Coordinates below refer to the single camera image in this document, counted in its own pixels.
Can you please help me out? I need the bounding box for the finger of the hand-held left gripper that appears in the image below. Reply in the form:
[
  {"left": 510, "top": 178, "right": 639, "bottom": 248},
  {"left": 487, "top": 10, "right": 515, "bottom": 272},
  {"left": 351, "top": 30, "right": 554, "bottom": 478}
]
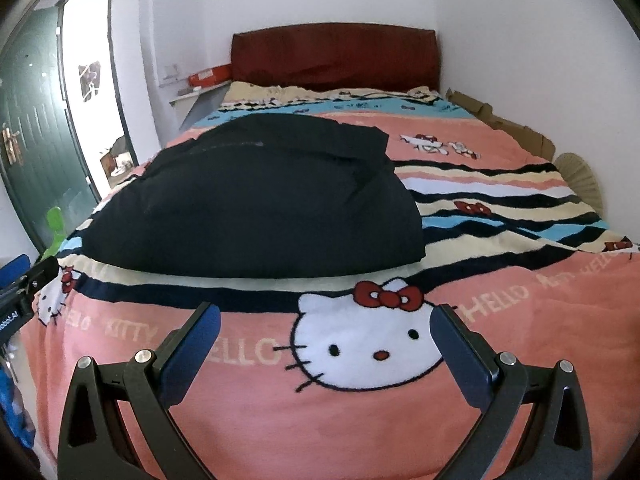
[
  {"left": 21, "top": 257, "right": 60, "bottom": 297},
  {"left": 0, "top": 254, "right": 30, "bottom": 290}
]

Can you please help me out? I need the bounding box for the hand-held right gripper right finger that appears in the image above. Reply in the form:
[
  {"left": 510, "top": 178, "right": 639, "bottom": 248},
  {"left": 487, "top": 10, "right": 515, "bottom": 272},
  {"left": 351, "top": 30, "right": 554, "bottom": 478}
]
[{"left": 429, "top": 303, "right": 593, "bottom": 480}]

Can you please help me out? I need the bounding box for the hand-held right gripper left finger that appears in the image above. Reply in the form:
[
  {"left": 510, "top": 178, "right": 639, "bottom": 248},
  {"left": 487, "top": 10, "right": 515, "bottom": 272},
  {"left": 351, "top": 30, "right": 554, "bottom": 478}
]
[{"left": 57, "top": 301, "right": 222, "bottom": 480}]

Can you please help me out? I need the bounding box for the black garment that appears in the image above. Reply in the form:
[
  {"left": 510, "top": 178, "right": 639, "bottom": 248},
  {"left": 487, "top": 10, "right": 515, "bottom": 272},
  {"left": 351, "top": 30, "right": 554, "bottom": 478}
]
[{"left": 80, "top": 112, "right": 427, "bottom": 280}]

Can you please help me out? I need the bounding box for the person's left hand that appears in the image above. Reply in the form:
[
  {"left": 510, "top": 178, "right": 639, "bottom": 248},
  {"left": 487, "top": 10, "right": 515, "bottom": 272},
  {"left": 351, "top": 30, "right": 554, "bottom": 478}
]
[{"left": 0, "top": 360, "right": 35, "bottom": 453}]

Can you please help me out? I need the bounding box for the green plastic object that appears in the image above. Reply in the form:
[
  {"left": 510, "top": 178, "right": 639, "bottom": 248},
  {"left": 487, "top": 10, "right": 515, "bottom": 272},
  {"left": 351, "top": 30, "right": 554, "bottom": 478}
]
[{"left": 42, "top": 206, "right": 66, "bottom": 259}]

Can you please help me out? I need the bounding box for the pink cartoon cat printed blanket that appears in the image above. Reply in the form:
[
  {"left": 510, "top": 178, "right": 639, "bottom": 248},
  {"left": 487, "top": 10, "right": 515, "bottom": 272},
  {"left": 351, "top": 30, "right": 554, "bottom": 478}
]
[{"left": 20, "top": 80, "right": 640, "bottom": 480}]

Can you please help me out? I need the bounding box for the dark green door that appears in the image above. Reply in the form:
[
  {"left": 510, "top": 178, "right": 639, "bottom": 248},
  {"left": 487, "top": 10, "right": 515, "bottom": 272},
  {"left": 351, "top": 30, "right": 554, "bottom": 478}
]
[{"left": 0, "top": 7, "right": 99, "bottom": 257}]

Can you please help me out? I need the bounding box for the woven hand fan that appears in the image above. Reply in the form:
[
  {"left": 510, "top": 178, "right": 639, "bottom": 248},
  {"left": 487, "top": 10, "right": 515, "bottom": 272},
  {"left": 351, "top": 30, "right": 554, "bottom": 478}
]
[{"left": 555, "top": 152, "right": 604, "bottom": 212}]

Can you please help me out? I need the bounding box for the brown cardboard sheet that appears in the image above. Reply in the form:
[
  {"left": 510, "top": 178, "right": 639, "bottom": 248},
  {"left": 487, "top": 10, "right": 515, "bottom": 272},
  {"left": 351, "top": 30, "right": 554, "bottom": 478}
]
[{"left": 445, "top": 89, "right": 557, "bottom": 162}]

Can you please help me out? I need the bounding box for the grey nightstand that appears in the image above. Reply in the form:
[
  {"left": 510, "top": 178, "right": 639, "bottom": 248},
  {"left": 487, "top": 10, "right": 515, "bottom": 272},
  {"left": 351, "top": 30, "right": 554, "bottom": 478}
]
[{"left": 169, "top": 81, "right": 233, "bottom": 133}]

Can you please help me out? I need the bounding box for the red box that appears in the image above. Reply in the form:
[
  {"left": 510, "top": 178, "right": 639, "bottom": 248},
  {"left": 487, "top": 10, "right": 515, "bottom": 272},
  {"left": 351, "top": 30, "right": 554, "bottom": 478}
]
[{"left": 187, "top": 64, "right": 232, "bottom": 87}]

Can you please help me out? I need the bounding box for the dark red headboard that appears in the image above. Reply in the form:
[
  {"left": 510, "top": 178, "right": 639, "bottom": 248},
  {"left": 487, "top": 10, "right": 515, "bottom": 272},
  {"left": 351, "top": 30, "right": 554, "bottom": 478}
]
[{"left": 230, "top": 22, "right": 441, "bottom": 93}]

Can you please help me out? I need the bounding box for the brass door handle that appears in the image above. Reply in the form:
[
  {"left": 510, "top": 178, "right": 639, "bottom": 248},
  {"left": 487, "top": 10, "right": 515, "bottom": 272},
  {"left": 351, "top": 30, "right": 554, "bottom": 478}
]
[{"left": 1, "top": 127, "right": 24, "bottom": 166}]

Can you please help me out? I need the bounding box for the wall poster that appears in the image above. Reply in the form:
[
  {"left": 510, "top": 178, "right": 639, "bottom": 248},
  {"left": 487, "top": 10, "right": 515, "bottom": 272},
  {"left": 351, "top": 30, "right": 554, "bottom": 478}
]
[{"left": 77, "top": 61, "right": 103, "bottom": 103}]

